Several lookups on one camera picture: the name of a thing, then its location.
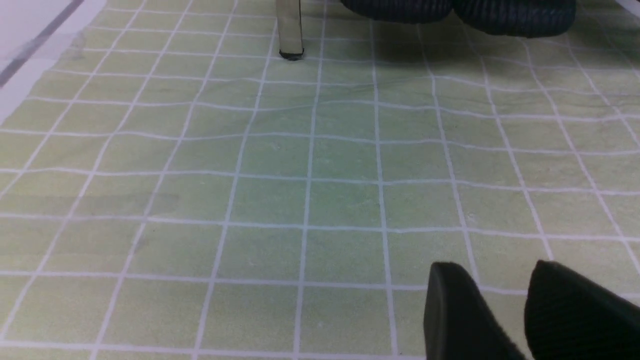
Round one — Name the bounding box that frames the metal shoe rack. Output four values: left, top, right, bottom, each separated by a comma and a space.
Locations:
275, 0, 305, 61

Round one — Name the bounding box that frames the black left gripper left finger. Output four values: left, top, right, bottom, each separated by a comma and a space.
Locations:
423, 262, 526, 360

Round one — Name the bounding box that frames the black knit shoe right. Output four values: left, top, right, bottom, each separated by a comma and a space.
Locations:
452, 0, 578, 39

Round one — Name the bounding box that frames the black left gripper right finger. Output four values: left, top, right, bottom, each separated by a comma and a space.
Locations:
524, 260, 640, 360

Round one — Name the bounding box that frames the green checkered floor mat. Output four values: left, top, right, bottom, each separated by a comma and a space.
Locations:
1, 0, 639, 360

